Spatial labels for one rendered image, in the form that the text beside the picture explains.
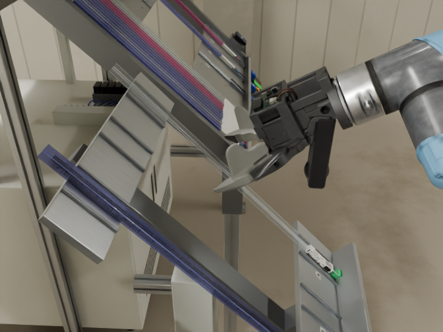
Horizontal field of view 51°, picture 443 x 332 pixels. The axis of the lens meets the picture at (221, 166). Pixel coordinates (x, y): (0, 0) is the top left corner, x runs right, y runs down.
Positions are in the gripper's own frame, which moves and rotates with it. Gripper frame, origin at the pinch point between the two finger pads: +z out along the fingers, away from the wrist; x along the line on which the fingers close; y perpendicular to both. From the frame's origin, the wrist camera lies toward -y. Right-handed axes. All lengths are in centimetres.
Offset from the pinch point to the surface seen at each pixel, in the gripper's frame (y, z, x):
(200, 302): -12.0, 8.4, 14.0
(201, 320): -15.5, 10.3, 14.0
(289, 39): -61, 13, -245
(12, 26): 34, 159, -215
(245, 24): -34, 31, -226
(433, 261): -118, -20, -82
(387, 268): -109, -4, -76
